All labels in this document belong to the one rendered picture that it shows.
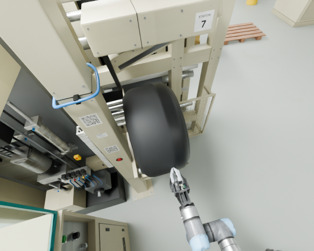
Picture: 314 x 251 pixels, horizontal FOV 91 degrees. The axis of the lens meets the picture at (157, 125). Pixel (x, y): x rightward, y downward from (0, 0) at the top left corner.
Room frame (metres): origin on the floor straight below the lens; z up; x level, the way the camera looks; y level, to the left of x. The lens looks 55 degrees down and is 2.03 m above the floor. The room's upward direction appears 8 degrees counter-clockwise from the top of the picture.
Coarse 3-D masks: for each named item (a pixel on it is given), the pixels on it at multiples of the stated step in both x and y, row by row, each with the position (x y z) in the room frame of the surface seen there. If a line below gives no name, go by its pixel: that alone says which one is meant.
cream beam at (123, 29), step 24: (96, 0) 0.95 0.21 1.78; (120, 0) 0.91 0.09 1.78; (144, 0) 0.87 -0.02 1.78; (168, 0) 0.82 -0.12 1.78; (192, 0) 0.79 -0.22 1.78; (216, 0) 0.79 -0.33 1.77; (96, 24) 0.71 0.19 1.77; (120, 24) 0.73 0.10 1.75; (144, 24) 0.74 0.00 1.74; (168, 24) 0.76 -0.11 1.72; (192, 24) 0.78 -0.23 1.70; (96, 48) 0.71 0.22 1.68; (120, 48) 0.72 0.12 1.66
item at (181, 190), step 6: (186, 180) 0.19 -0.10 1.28; (174, 186) 0.17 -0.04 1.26; (180, 186) 0.17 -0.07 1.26; (186, 186) 0.17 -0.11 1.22; (174, 192) 0.15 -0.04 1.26; (180, 192) 0.14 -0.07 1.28; (186, 192) 0.13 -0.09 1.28; (180, 198) 0.12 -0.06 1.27; (186, 198) 0.11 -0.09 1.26; (186, 204) 0.09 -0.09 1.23; (192, 204) 0.09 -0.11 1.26; (180, 210) 0.07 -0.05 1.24
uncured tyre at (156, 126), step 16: (128, 96) 0.62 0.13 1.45; (144, 96) 0.59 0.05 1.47; (160, 96) 0.57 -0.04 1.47; (128, 112) 0.51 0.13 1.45; (144, 112) 0.49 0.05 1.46; (160, 112) 0.48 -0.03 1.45; (176, 112) 0.47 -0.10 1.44; (128, 128) 0.44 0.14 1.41; (144, 128) 0.41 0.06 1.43; (160, 128) 0.40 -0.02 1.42; (176, 128) 0.40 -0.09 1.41; (144, 144) 0.35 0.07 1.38; (160, 144) 0.35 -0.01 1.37; (176, 144) 0.34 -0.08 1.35; (144, 160) 0.30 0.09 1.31; (160, 160) 0.30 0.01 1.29; (176, 160) 0.30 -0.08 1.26
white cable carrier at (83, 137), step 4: (80, 128) 0.46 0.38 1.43; (80, 132) 0.44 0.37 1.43; (84, 132) 0.45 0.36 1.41; (80, 136) 0.43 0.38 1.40; (84, 136) 0.43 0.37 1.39; (84, 140) 0.43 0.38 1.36; (88, 140) 0.43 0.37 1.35; (88, 144) 0.43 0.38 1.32; (92, 144) 0.43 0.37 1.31; (92, 148) 0.43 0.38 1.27; (96, 148) 0.44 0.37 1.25; (96, 152) 0.43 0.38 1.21; (100, 152) 0.44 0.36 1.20; (100, 156) 0.43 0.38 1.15; (104, 156) 0.44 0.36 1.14; (104, 160) 0.43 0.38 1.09; (108, 160) 0.44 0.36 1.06; (108, 164) 0.43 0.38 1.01; (112, 164) 0.44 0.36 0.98
